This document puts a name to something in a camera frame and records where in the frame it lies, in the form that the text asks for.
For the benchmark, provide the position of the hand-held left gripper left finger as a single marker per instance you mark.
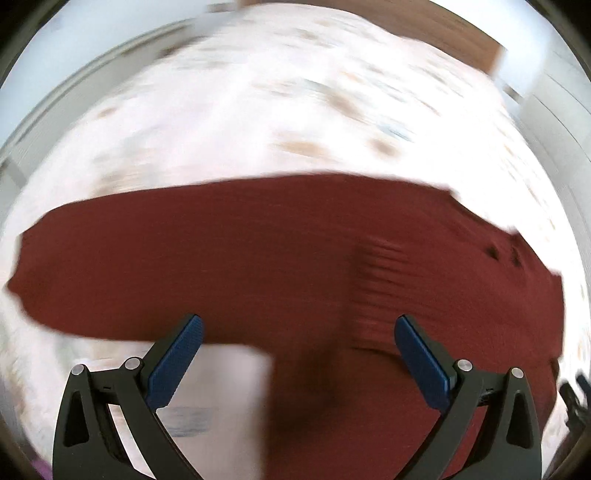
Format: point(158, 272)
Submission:
point(178, 355)

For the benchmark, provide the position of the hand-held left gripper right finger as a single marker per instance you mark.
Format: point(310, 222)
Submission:
point(422, 357)

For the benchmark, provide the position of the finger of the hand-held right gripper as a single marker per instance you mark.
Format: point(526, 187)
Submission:
point(570, 397)

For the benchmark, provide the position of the dark red knit sweater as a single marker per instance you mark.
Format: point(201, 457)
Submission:
point(277, 254)

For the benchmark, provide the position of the purple cloth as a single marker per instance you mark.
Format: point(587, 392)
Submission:
point(42, 470)

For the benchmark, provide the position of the pink floral bedspread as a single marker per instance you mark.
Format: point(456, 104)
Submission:
point(277, 115)

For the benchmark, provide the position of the white panelled wardrobe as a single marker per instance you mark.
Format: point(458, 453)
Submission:
point(554, 115)

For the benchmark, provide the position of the wooden headboard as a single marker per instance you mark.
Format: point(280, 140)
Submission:
point(457, 34)

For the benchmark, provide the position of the white low wall cabinet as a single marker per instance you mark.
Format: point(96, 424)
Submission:
point(92, 77)

